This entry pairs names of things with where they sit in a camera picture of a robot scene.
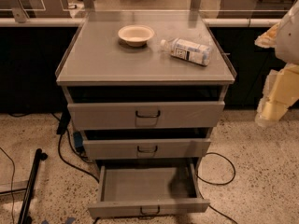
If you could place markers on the blue power box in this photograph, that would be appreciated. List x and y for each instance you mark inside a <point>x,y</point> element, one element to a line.
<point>78,142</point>

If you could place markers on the grey drawer cabinet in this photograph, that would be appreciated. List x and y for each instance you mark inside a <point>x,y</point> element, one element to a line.
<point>102,68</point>

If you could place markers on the grey bottom drawer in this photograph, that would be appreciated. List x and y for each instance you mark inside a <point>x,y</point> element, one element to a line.
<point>156,188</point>

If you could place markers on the white ledge rail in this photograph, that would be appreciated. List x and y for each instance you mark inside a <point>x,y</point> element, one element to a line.
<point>65,22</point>

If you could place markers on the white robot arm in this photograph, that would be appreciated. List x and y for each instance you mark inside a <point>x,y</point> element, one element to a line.
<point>281,88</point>

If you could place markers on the clear plastic water bottle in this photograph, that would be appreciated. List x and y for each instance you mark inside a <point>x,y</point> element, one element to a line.
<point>187,51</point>

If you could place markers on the grey middle drawer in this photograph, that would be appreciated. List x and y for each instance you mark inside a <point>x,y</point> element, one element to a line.
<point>145,148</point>

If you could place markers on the grey top drawer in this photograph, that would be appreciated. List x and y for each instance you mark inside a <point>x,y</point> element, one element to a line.
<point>114,116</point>

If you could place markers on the grey drawer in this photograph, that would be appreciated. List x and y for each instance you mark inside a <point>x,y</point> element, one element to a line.
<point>156,188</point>
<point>145,148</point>
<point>114,116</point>

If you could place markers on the white paper bowl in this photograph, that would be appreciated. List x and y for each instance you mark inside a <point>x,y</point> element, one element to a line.
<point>136,35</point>

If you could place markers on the padded gripper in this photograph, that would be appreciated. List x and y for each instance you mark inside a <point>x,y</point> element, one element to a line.
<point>289,37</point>

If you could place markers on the black metal stand bar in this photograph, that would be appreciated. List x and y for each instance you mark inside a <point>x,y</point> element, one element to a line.
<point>24,217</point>

